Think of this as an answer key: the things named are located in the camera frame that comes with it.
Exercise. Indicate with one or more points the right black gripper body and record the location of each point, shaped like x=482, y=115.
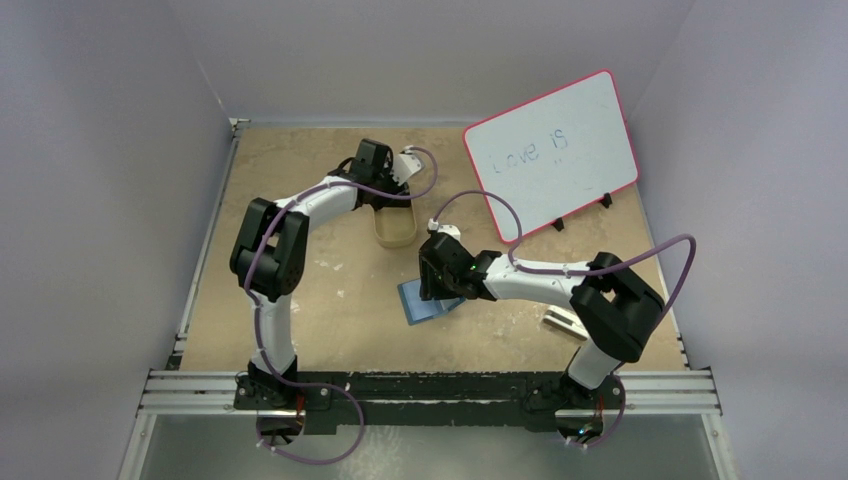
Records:
x=432, y=278

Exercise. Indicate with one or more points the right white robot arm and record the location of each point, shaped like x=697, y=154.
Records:
x=618, y=309

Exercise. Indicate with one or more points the pink framed whiteboard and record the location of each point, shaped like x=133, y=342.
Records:
x=553, y=155

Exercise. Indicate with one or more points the tan oval tray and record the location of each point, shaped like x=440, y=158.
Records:
x=395, y=226

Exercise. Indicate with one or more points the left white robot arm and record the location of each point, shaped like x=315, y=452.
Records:
x=269, y=254

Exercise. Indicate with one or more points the blue card holder wallet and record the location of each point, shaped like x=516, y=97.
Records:
x=418, y=311

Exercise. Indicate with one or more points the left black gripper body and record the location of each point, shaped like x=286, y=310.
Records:
x=385, y=181

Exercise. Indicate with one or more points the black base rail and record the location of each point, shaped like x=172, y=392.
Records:
x=537, y=401

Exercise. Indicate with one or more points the white black eraser block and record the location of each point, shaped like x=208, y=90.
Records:
x=566, y=321

